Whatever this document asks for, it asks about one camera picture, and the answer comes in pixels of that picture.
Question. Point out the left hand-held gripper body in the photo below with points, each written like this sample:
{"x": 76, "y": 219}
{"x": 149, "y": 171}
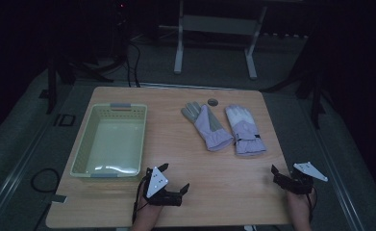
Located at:
{"x": 156, "y": 183}

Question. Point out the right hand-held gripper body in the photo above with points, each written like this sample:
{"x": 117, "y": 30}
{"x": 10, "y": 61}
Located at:
{"x": 309, "y": 171}

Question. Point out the purple glove with white back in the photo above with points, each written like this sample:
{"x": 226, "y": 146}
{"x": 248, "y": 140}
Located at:
{"x": 246, "y": 134}

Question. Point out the purple glove with grey palm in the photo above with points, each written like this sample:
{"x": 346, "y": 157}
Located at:
{"x": 205, "y": 128}

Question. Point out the person's left hand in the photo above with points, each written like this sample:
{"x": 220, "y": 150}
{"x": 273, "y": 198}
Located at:
{"x": 145, "y": 216}

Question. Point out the person's right hand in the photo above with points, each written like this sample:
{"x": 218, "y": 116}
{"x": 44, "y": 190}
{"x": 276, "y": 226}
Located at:
{"x": 299, "y": 210}

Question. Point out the pale green plastic basket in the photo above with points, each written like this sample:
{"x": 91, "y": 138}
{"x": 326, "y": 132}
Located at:
{"x": 112, "y": 144}

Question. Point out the black tripod stand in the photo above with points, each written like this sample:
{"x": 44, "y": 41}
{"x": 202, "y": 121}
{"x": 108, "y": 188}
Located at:
{"x": 315, "y": 96}
{"x": 51, "y": 86}

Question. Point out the grey round table grommet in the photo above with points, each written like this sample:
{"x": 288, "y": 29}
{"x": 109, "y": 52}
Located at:
{"x": 213, "y": 102}

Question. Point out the grey tape piece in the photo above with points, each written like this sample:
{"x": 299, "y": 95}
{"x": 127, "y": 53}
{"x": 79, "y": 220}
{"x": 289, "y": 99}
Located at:
{"x": 59, "y": 199}

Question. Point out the white metal stand frame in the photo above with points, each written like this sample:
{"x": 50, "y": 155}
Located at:
{"x": 217, "y": 25}

